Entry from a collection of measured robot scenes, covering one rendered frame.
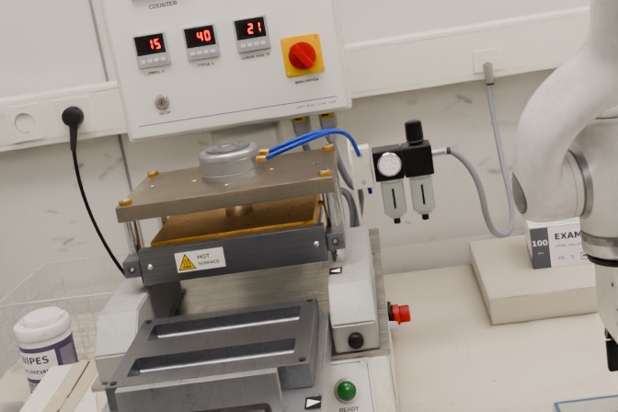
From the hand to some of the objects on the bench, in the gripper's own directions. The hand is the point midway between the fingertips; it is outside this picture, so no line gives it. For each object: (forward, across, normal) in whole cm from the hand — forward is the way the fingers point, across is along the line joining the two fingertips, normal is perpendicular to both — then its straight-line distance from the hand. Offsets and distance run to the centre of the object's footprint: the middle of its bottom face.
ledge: (+8, -50, +31) cm, 60 cm away
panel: (+7, +14, -45) cm, 48 cm away
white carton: (+4, -52, +10) cm, 53 cm away
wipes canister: (+8, -30, -82) cm, 88 cm away
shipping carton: (+8, -14, -73) cm, 75 cm away
